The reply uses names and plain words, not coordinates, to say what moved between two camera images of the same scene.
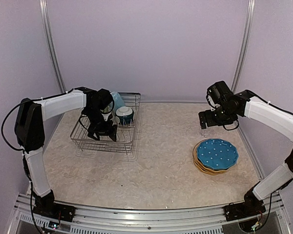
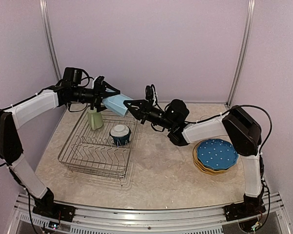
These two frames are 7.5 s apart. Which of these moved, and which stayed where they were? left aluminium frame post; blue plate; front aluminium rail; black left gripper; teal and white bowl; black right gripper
Moved: teal and white bowl; black right gripper; black left gripper
Stayed: blue plate; front aluminium rail; left aluminium frame post
